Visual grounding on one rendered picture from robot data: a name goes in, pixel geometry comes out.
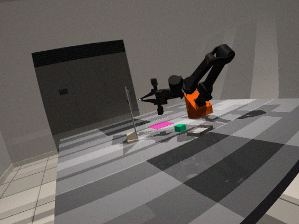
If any magenta flat square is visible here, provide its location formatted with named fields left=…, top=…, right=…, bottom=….
left=149, top=122, right=173, bottom=129

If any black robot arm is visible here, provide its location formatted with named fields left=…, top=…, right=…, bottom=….
left=155, top=44, right=235, bottom=107

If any green cube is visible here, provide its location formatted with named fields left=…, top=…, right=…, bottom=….
left=175, top=124, right=186, bottom=132

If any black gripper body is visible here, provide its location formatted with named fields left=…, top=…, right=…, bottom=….
left=151, top=78, right=172, bottom=115

